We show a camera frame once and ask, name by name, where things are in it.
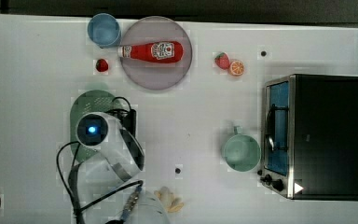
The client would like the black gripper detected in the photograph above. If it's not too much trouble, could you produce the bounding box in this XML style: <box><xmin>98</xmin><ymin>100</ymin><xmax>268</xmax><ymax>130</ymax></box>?
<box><xmin>106</xmin><ymin>108</ymin><xmax>137</xmax><ymax>139</ymax></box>

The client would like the mint green plastic strainer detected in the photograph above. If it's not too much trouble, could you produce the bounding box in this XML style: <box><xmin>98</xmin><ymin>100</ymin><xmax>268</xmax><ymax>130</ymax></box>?
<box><xmin>69</xmin><ymin>82</ymin><xmax>122</xmax><ymax>163</ymax></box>

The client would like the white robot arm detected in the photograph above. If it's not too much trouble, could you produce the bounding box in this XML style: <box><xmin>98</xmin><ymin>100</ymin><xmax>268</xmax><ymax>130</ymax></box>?
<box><xmin>68</xmin><ymin>112</ymin><xmax>170</xmax><ymax>224</ymax></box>

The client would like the dark red toy strawberry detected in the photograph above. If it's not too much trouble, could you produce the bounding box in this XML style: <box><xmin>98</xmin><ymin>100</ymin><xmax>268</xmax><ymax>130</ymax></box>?
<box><xmin>96</xmin><ymin>59</ymin><xmax>109</xmax><ymax>73</ymax></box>

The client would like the red ketchup bottle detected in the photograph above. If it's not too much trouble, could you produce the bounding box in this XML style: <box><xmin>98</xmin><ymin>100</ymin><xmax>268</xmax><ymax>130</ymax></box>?
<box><xmin>117</xmin><ymin>41</ymin><xmax>184</xmax><ymax>63</ymax></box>

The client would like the grey round plate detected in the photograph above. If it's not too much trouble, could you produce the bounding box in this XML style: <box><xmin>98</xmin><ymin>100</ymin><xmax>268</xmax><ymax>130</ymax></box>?
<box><xmin>120</xmin><ymin>16</ymin><xmax>192</xmax><ymax>91</ymax></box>

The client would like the blue plastic cup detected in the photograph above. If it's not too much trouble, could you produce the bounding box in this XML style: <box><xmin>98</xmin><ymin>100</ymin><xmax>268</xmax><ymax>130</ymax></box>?
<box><xmin>87</xmin><ymin>13</ymin><xmax>121</xmax><ymax>49</ymax></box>

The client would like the peeled toy banana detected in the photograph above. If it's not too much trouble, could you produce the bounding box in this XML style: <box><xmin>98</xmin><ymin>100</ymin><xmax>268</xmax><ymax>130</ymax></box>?
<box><xmin>154</xmin><ymin>187</ymin><xmax>185</xmax><ymax>213</ymax></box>

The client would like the pink toy strawberry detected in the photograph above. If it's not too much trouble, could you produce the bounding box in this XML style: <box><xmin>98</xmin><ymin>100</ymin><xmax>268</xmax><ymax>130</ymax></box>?
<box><xmin>214</xmin><ymin>52</ymin><xmax>230</xmax><ymax>70</ymax></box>

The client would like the mint green mug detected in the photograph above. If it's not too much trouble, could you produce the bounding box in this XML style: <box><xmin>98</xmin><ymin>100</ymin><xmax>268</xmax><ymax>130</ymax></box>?
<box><xmin>221</xmin><ymin>126</ymin><xmax>261</xmax><ymax>172</ymax></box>

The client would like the toy orange half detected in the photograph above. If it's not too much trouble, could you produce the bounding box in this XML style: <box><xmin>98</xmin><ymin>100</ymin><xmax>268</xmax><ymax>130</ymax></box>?
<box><xmin>228</xmin><ymin>60</ymin><xmax>245</xmax><ymax>77</ymax></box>

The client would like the black toaster oven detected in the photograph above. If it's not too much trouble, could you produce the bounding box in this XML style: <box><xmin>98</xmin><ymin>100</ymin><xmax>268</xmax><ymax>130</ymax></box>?
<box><xmin>257</xmin><ymin>74</ymin><xmax>358</xmax><ymax>201</ymax></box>

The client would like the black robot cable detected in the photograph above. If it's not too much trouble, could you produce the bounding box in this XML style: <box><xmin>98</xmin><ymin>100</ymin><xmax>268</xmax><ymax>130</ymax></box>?
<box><xmin>56</xmin><ymin>96</ymin><xmax>145</xmax><ymax>224</ymax></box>

